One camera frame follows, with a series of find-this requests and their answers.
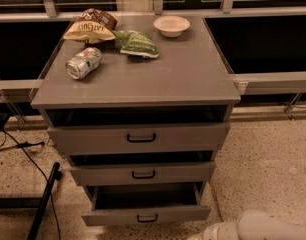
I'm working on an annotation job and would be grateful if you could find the grey top drawer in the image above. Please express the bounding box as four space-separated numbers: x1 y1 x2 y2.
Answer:
47 123 230 155

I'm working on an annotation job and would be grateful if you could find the black stand leg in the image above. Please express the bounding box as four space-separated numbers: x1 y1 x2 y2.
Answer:
27 162 61 240

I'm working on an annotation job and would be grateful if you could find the silver soda can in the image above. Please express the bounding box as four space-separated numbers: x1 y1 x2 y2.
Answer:
65 47 102 80

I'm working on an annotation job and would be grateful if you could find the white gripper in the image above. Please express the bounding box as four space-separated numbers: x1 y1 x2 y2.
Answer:
186 222 239 240

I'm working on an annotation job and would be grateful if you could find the grey drawer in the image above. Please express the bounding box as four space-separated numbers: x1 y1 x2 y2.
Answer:
47 123 230 155
82 183 210 226
70 162 215 186

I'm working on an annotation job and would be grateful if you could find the grey bottom drawer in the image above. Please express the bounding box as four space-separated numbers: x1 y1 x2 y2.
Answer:
82 183 210 226

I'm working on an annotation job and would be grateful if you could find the white bowl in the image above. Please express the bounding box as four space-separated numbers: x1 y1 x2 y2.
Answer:
153 16 190 38

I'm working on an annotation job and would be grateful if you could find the metal railing frame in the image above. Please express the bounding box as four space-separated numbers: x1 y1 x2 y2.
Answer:
0 0 306 118

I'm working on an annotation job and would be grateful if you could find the grey drawer cabinet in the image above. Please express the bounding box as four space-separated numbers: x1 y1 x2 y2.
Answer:
30 14 241 198

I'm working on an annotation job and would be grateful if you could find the grey middle drawer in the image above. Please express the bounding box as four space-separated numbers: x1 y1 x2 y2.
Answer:
70 162 215 186

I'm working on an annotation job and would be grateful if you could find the green snack bag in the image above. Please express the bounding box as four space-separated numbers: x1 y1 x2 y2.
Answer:
114 30 159 59

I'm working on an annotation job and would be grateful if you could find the brown chip bag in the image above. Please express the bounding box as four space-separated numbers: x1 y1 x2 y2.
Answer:
63 8 117 44

